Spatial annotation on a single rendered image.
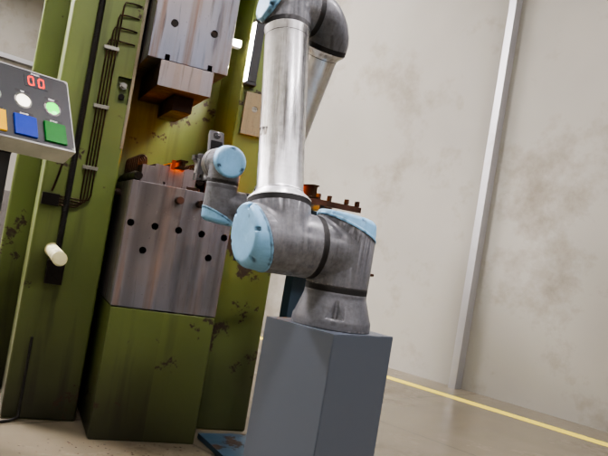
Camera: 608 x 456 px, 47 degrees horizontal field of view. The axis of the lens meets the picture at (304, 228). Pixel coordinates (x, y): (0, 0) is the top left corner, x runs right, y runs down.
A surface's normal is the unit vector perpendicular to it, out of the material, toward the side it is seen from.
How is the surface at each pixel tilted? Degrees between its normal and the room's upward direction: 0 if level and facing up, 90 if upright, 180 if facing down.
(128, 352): 90
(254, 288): 90
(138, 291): 90
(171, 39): 90
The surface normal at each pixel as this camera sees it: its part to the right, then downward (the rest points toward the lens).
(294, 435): -0.68, -0.14
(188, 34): 0.38, 0.04
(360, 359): 0.71, 0.10
